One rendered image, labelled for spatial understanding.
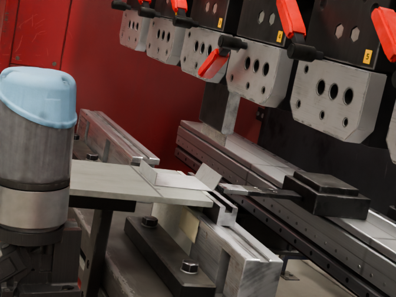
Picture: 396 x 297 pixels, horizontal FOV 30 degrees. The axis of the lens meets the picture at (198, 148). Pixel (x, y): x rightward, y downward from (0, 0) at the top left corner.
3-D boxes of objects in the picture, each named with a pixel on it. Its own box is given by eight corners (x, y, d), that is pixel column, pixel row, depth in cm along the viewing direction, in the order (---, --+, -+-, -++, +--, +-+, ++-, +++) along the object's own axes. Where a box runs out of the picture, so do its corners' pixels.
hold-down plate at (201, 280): (122, 231, 131) (125, 215, 131) (151, 233, 133) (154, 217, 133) (178, 304, 104) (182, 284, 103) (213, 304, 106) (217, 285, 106)
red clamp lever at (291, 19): (277, -10, 87) (296, 50, 82) (307, -3, 89) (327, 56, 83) (270, 1, 89) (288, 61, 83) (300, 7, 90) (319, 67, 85)
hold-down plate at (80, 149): (57, 145, 189) (59, 134, 188) (78, 147, 191) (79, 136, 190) (82, 178, 162) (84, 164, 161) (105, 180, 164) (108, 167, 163)
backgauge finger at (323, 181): (204, 186, 129) (210, 158, 128) (330, 199, 139) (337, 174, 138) (231, 208, 118) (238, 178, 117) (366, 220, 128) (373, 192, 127)
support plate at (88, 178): (23, 159, 120) (25, 154, 119) (174, 175, 130) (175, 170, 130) (42, 192, 103) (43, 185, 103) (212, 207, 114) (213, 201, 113)
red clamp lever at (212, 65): (194, 68, 109) (222, 32, 101) (219, 73, 110) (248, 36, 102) (195, 79, 108) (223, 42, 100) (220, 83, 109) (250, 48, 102)
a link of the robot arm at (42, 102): (28, 62, 77) (96, 75, 73) (21, 164, 79) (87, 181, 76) (-26, 65, 70) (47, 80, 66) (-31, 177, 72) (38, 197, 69)
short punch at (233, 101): (195, 131, 125) (207, 76, 123) (206, 133, 126) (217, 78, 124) (218, 145, 116) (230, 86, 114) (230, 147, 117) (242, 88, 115)
